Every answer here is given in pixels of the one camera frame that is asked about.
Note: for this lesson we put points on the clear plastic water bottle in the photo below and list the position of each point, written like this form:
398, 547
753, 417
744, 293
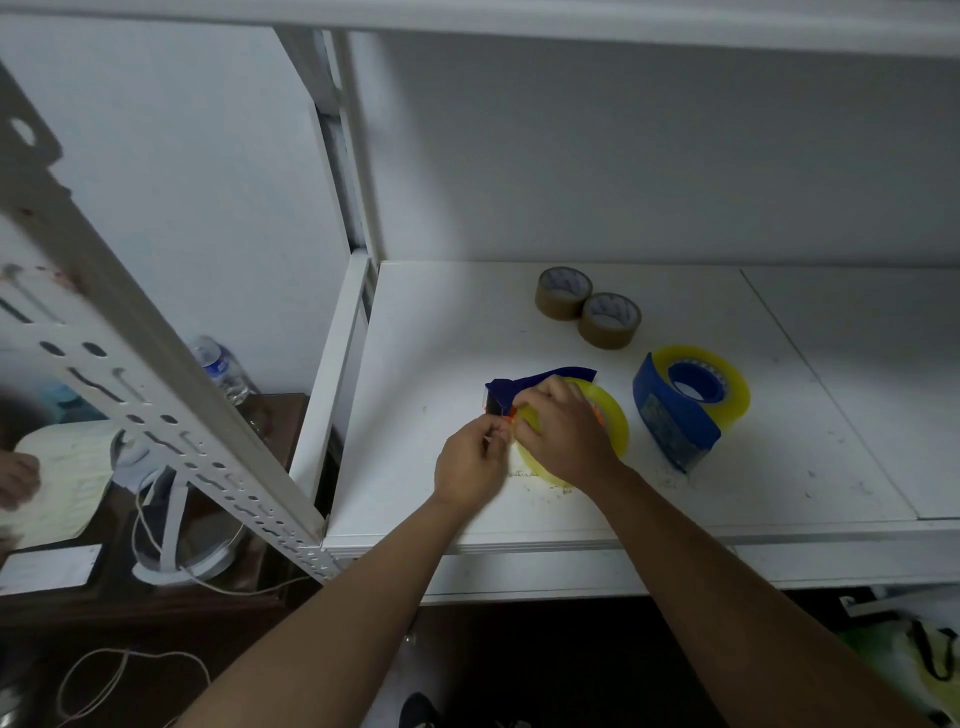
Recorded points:
221, 371

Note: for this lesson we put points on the black shoe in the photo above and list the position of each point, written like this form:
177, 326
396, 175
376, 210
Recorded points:
416, 712

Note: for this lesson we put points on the person's right hand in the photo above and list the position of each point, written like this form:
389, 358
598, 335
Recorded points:
574, 439

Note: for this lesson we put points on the small brown tape roll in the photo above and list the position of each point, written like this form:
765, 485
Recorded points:
559, 309

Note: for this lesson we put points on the person's left forearm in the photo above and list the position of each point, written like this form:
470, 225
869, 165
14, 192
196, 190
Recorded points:
337, 637

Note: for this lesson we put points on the large brown tape roll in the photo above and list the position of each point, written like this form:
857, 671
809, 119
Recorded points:
607, 337

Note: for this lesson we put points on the white crumpled cloth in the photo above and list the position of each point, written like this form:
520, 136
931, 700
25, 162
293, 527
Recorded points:
131, 472

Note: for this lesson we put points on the green yellow bag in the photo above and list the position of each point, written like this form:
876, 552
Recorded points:
900, 660

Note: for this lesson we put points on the person's left hand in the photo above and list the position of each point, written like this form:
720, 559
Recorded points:
469, 469

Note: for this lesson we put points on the white metal shelf rack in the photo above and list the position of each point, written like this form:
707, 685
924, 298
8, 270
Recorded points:
750, 465

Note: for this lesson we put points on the orange and blue tape dispenser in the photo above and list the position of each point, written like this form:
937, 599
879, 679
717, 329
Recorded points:
502, 390

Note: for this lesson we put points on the cream paper sheet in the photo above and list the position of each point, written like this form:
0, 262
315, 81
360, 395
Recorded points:
67, 480

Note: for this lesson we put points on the yellow tape roll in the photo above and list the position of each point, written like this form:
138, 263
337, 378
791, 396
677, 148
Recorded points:
615, 427
739, 397

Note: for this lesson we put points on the person's right forearm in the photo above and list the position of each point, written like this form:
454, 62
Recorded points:
750, 630

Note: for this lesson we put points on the white card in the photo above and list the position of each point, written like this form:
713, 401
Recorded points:
45, 570

